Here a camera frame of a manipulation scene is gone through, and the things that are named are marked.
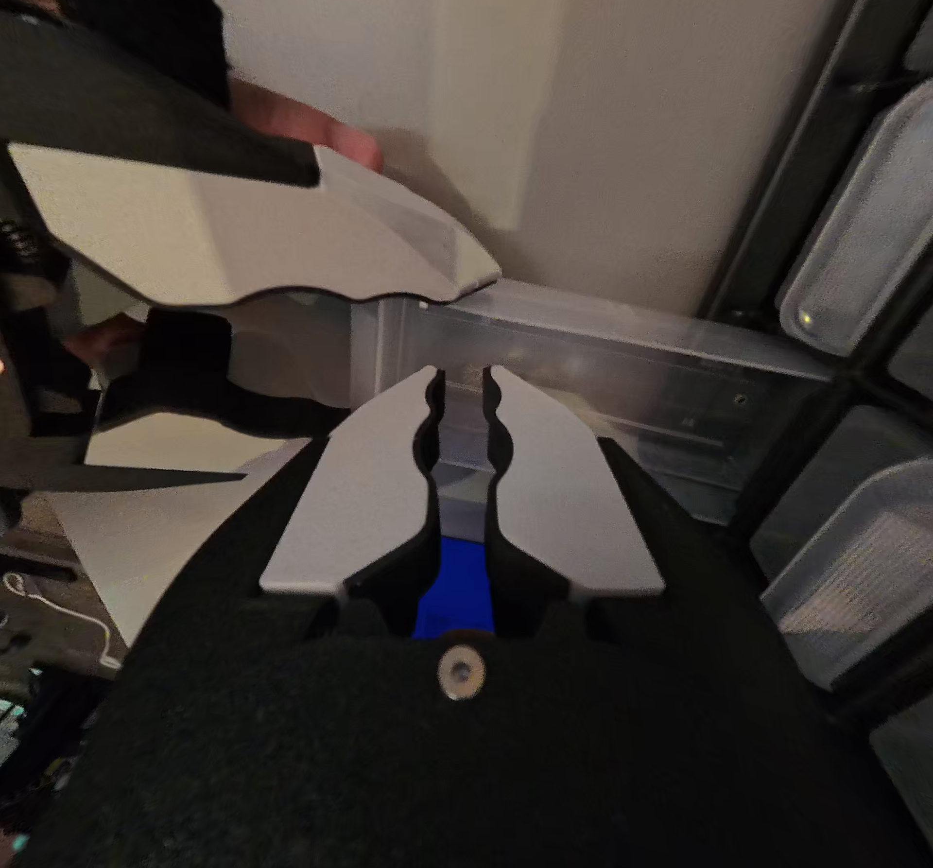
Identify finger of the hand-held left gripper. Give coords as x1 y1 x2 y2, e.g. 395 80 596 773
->
7 142 504 308
82 380 352 479

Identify blue plastic bin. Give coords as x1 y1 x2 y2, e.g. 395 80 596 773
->
412 536 497 642

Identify white cable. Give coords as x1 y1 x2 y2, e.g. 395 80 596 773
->
3 571 122 670

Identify rows of clear cabinet drawers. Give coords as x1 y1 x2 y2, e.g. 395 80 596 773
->
751 30 933 811

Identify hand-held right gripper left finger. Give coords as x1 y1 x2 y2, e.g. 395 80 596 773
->
259 365 447 639

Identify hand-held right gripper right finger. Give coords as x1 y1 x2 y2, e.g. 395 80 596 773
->
481 365 666 639

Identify clear plastic drawer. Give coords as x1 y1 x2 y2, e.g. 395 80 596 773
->
350 278 835 526

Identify black drawer cabinet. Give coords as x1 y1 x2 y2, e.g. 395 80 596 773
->
700 0 933 738

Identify person's left hand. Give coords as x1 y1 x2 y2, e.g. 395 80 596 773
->
229 77 385 173

